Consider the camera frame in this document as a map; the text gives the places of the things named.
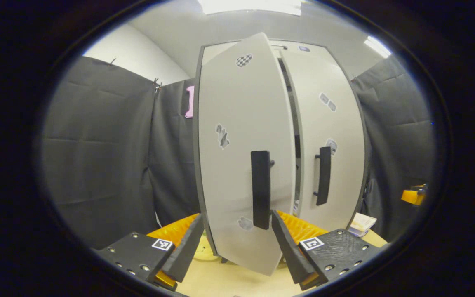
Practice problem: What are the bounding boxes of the small ceiling light panel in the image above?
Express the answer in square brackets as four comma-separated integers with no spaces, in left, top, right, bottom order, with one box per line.
[364,36,393,58]

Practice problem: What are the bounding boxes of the beige book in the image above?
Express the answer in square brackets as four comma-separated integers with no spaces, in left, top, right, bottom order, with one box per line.
[348,212,378,238]

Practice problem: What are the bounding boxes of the small yellow object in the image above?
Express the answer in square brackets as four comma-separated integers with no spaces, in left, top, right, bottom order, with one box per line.
[194,235,221,261]

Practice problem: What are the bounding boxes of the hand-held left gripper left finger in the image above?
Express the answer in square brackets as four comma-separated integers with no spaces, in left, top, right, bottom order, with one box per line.
[95,213,205,291]

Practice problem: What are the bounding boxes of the large ceiling light panel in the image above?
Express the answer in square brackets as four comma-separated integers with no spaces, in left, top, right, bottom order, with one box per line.
[198,0,304,16]

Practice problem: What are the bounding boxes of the black backdrop cloth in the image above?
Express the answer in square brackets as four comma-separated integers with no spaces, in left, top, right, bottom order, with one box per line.
[351,54,436,244]
[42,56,205,250]

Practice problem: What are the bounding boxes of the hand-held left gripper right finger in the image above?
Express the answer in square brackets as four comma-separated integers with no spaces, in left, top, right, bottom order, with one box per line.
[270,209,380,290]

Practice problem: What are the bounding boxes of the grey shoe cabinet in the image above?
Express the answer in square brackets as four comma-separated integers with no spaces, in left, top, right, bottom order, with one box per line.
[196,39,368,264]

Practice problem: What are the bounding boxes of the grey shoe cabinet door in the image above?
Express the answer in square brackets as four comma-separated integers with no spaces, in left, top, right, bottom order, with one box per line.
[281,47,368,231]
[194,32,296,277]

